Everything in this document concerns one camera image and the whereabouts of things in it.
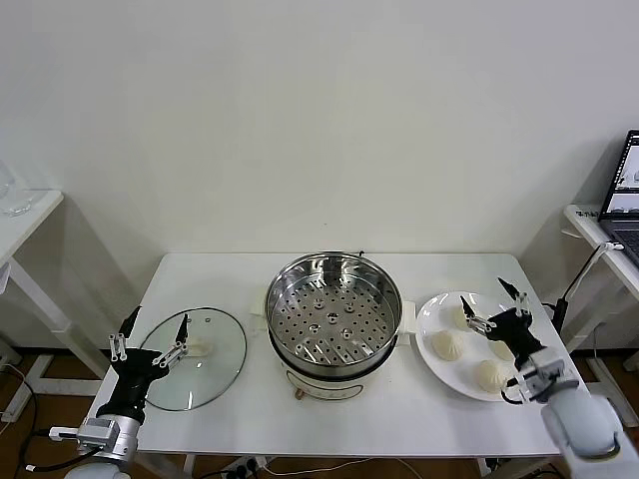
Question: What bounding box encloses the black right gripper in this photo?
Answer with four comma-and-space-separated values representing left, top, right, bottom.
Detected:
458, 276, 545, 368

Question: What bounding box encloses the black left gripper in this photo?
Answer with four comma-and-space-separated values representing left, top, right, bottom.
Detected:
97, 305, 194, 418

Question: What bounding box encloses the round glass pot lid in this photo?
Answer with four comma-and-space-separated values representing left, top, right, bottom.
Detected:
135, 305, 249, 412

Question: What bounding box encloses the perforated steel steamer basket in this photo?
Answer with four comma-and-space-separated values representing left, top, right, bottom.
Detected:
264, 251, 403, 379

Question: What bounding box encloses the black power adapter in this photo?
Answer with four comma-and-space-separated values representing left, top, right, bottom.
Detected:
542, 297, 569, 334

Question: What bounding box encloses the round white plate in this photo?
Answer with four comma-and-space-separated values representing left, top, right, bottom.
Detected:
415, 291, 523, 403

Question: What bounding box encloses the white side table with laptop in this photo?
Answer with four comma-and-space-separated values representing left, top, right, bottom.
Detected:
563, 203, 639, 430

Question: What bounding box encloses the long white floor power strip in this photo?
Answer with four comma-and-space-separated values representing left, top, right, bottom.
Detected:
0, 386, 32, 423

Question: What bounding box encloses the open grey laptop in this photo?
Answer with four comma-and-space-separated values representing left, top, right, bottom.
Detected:
601, 129, 639, 265

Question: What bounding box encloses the white power strip with plugs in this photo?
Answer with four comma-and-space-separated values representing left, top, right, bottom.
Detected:
219, 456, 271, 475

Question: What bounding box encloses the white side table with jar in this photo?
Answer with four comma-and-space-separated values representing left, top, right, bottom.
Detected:
0, 189, 114, 395

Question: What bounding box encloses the white electric cooker base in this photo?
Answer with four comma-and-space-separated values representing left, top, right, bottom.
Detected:
248, 290, 417, 403

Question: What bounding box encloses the clear glass jar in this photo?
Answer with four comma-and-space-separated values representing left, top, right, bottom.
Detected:
0, 159, 39, 219

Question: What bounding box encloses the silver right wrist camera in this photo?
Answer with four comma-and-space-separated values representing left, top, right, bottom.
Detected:
503, 348, 581, 406

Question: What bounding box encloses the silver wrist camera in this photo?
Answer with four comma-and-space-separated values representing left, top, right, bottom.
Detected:
503, 348, 581, 406
48, 418, 139, 461

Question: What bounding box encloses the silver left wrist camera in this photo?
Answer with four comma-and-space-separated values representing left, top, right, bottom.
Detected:
48, 418, 139, 461

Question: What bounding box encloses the white laptop charger cable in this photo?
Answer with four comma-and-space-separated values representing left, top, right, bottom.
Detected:
566, 240, 625, 303

